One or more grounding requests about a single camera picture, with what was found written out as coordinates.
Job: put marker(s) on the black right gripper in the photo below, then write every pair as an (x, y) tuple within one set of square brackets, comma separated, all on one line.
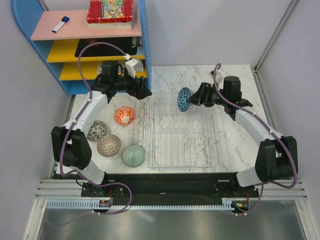
[(198, 98)]

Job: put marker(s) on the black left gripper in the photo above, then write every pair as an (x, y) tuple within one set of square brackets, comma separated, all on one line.
[(139, 91)]

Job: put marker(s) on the blue triangle pattern bowl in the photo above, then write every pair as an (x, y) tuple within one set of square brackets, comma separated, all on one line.
[(182, 99)]

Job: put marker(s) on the orange floral bowl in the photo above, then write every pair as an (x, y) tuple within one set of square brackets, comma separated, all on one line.
[(124, 115)]

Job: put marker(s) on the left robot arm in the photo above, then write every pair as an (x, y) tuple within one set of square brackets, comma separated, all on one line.
[(69, 142)]

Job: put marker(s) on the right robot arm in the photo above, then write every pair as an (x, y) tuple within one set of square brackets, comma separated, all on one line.
[(277, 156)]

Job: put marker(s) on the folded newspaper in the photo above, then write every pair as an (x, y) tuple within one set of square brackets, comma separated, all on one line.
[(121, 66)]

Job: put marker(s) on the grey floral bowl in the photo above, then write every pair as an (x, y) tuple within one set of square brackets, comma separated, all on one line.
[(97, 130)]

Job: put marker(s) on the brown lattice bowl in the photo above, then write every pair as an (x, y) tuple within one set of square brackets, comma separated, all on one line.
[(108, 145)]

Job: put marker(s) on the pale green bowl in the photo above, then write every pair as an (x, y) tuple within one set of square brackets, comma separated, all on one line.
[(134, 156)]

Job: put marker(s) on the dark red box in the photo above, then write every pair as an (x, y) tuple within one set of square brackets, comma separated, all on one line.
[(93, 42)]

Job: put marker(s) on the red patterned book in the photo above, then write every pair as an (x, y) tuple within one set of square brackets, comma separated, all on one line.
[(110, 14)]

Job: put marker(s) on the blue white marker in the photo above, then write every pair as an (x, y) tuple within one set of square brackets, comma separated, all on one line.
[(63, 21)]

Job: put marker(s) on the blue shelf unit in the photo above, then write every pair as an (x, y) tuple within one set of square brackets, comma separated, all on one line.
[(66, 53)]

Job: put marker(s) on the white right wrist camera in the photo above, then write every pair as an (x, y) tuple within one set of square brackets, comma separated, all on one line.
[(218, 77)]

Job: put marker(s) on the white wire dish rack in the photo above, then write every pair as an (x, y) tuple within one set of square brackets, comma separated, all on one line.
[(179, 139)]

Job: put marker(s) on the aluminium frame post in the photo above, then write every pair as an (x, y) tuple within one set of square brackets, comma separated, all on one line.
[(276, 33)]

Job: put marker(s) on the white slotted cable duct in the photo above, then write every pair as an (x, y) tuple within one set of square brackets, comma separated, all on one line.
[(95, 204)]

